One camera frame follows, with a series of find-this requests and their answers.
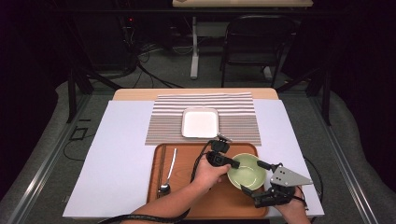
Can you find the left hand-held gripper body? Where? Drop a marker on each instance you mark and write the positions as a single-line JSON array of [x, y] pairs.
[[218, 155]]

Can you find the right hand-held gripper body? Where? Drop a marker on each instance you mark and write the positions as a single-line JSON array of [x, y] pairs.
[[288, 178]]

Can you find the green bowl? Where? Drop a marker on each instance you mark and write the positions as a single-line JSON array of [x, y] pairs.
[[249, 174]]

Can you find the brown wooden tray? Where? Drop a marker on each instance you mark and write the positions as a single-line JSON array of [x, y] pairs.
[[186, 174]]

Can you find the metal spoon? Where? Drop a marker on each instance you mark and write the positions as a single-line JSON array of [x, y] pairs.
[[169, 174]]

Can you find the person's left hand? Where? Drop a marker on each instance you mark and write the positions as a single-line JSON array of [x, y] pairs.
[[210, 175]]

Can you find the person's right hand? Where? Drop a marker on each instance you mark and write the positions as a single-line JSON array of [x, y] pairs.
[[294, 210]]

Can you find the white square plate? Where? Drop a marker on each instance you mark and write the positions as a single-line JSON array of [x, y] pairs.
[[200, 123]]

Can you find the striped placemat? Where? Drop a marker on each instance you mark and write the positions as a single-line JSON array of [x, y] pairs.
[[239, 124]]

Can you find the black metal stand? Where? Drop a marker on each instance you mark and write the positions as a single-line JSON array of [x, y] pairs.
[[72, 93], [326, 99]]

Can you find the white paper sheet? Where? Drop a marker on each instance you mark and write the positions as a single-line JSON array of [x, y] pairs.
[[124, 130]]

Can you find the white-legged desk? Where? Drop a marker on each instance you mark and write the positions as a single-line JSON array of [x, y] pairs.
[[195, 56]]

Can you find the black folding chair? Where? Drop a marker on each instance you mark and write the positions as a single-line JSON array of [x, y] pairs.
[[257, 59]]

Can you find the black equipment with red light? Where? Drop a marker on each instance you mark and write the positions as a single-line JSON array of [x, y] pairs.
[[129, 21]]

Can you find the aluminium floor rail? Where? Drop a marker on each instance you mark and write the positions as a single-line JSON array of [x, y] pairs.
[[342, 161], [46, 161]]

